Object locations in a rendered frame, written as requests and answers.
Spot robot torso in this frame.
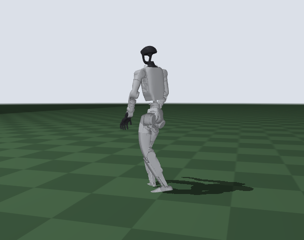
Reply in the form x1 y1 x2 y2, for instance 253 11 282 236
141 65 165 124

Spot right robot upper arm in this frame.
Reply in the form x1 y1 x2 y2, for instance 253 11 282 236
162 69 169 97

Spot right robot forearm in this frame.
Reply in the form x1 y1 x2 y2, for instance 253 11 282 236
157 96 167 109

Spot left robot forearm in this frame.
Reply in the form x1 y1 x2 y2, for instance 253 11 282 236
126 91 136 118

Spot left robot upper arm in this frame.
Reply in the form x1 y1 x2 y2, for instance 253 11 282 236
130 69 146 99

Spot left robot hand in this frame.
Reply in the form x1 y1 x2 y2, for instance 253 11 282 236
120 112 132 130

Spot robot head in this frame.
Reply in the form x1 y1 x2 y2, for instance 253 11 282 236
140 46 158 68

